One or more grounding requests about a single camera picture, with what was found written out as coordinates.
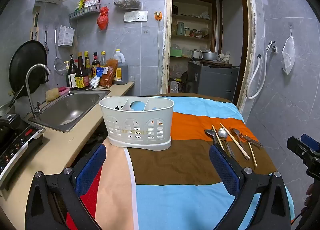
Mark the white hanging box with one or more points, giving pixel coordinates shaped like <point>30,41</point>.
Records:
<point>66,36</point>

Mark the green jar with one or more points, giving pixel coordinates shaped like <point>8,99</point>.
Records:
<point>180,28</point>

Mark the black round pan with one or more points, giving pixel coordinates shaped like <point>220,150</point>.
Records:
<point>25,62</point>

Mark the dark yellow-label sauce bottle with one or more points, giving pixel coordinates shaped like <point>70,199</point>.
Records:
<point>81,77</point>

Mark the white and blue bag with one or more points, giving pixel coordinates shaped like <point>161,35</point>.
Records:
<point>98,78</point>

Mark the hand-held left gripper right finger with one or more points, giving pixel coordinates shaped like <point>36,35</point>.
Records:
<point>223,167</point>

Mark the white plastic utensil caddy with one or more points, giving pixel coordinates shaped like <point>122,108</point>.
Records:
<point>140,117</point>

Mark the black induction cooker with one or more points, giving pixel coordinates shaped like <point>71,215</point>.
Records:
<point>17,142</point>

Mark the yellow loofah sponge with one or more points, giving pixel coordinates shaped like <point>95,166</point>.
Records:
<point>52,95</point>

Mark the orange plug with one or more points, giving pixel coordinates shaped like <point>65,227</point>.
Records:
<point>158,15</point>

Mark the metal wall tap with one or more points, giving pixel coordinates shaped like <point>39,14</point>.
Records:
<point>271,46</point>

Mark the large dark oil jug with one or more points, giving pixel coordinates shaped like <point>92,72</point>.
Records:
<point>121,72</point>

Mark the clear yellow-cap bottle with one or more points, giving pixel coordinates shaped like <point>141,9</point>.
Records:
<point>103,59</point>

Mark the dark red-label sauce bottle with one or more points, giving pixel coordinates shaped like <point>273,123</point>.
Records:
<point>95,63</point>

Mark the white rag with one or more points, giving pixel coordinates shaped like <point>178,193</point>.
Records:
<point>67,121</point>

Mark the white mesh bag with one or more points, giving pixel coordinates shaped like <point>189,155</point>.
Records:
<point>288,54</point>

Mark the metal cooking pot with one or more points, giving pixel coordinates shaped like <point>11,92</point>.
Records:
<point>209,56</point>

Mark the stainless steel sink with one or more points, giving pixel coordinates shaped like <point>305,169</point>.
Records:
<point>72,107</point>

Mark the chrome faucet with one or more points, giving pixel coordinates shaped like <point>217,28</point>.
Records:
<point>29,89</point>

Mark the white wall switch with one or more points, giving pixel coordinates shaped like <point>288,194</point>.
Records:
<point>130,16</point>

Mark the pink soap dish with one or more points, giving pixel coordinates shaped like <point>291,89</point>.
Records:
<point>64,90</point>

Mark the grey cabinet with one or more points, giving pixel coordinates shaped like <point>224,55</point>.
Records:
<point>212,77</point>

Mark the colourful striped blanket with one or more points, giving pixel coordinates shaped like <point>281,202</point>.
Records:
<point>175,162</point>

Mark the orange snack packet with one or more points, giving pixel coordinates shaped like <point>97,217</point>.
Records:
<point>110,74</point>

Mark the green yellow packet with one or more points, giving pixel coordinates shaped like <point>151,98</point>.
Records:
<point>80,2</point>

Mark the wooden storage shelf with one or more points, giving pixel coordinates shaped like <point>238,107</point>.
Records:
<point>193,18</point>

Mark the yellow-cap sauce bottle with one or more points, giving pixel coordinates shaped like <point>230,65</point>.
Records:
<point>87,62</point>

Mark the wooden door frame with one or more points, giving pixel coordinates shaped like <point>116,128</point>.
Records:
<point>167,44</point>

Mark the metal mesh strainer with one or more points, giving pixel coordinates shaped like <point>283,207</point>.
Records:
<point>60,68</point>

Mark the grey wall shelf rack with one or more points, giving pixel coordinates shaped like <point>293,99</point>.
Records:
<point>83,13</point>

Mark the metal spoon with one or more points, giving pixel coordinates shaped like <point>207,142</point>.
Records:
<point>222,133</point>
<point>210,133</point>

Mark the red plastic bag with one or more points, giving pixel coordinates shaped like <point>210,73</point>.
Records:
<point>103,19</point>

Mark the white wall socket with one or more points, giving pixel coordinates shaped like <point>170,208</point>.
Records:
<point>141,15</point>

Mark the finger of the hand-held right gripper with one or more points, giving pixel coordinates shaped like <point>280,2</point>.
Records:
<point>298,147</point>
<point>312,142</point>

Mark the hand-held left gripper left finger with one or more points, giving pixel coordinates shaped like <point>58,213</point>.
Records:
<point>91,167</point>

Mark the person's right hand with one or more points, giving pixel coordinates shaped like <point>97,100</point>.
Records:
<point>310,193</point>

